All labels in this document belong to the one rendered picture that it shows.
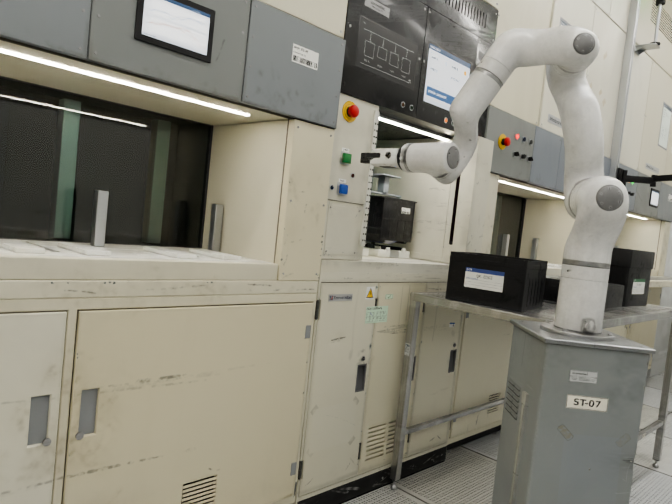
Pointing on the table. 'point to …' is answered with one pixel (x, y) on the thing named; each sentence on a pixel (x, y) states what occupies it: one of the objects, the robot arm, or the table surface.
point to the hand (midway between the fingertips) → (366, 158)
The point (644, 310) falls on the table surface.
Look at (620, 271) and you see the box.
